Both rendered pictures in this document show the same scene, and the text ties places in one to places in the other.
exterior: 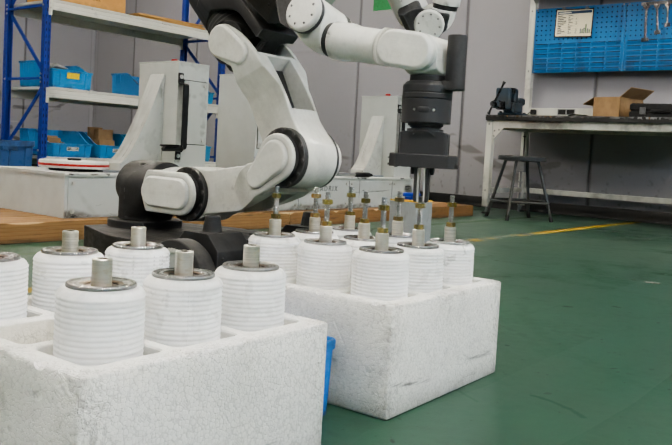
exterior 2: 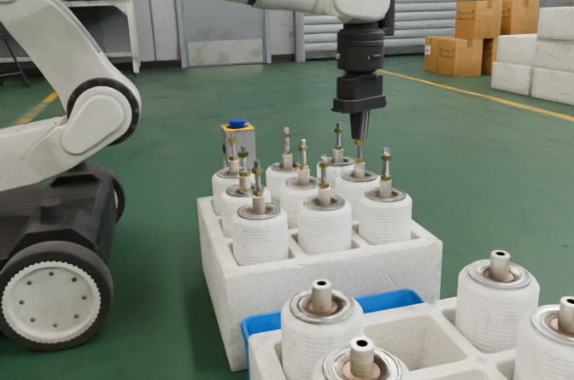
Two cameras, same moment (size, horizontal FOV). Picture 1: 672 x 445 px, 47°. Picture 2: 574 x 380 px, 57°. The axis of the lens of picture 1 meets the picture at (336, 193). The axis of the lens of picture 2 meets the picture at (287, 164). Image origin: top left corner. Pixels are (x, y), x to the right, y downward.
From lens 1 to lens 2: 1.16 m
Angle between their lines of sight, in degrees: 53
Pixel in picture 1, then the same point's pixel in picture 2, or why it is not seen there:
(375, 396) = not seen: hidden behind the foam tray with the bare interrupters
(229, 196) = (17, 169)
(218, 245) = (87, 235)
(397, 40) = not seen: outside the picture
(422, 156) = (371, 99)
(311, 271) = (338, 236)
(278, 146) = (110, 102)
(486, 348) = not seen: hidden behind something
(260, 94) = (44, 40)
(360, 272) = (392, 222)
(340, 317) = (392, 267)
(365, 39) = not seen: outside the picture
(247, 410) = not seen: outside the picture
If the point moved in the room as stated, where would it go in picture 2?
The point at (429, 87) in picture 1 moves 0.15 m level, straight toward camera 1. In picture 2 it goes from (380, 36) to (457, 37)
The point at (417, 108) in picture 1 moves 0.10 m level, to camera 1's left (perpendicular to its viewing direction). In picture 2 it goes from (373, 56) to (345, 62)
